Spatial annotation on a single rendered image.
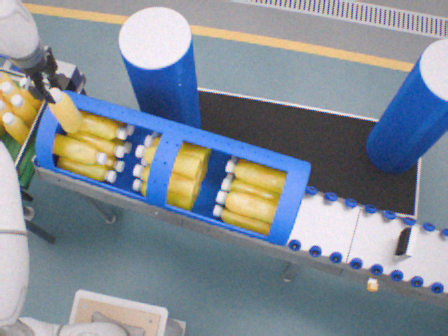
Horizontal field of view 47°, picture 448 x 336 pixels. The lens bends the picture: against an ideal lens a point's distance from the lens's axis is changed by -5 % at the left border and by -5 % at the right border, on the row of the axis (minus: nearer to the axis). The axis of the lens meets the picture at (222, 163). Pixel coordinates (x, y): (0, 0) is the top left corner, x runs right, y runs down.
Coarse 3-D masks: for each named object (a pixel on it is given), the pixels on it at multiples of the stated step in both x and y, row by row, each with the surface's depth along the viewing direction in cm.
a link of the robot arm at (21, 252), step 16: (0, 240) 100; (16, 240) 102; (0, 256) 99; (16, 256) 101; (0, 272) 98; (16, 272) 100; (0, 288) 97; (16, 288) 100; (0, 304) 97; (16, 304) 100; (0, 320) 98
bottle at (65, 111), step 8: (64, 96) 153; (56, 104) 152; (64, 104) 153; (72, 104) 157; (56, 112) 154; (64, 112) 155; (72, 112) 158; (64, 120) 159; (72, 120) 161; (80, 120) 166; (64, 128) 166; (72, 128) 165; (80, 128) 168
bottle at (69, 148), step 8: (56, 136) 180; (64, 136) 181; (56, 144) 179; (64, 144) 178; (72, 144) 178; (80, 144) 179; (88, 144) 180; (56, 152) 180; (64, 152) 179; (72, 152) 178; (80, 152) 177; (88, 152) 178; (96, 152) 179; (80, 160) 179; (88, 160) 178; (96, 160) 179
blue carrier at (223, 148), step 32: (160, 128) 172; (192, 128) 177; (128, 160) 196; (160, 160) 167; (224, 160) 191; (256, 160) 168; (288, 160) 171; (128, 192) 176; (160, 192) 170; (288, 192) 163; (224, 224) 172; (288, 224) 164
